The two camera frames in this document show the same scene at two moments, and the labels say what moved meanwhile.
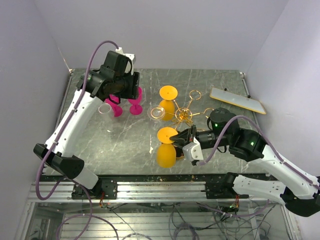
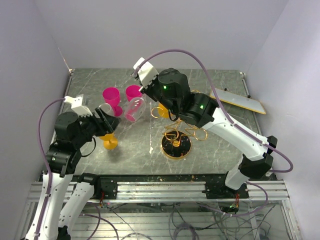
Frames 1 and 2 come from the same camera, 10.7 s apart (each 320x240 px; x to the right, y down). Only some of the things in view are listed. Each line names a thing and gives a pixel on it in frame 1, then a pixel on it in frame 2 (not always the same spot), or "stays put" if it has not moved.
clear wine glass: (106, 112) stays put
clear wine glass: (156, 113) to (135, 109)
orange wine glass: (166, 152) to (110, 141)
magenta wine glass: (114, 100) stays put
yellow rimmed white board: (237, 100) stays put
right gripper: (182, 138) to (148, 90)
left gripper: (132, 92) to (111, 123)
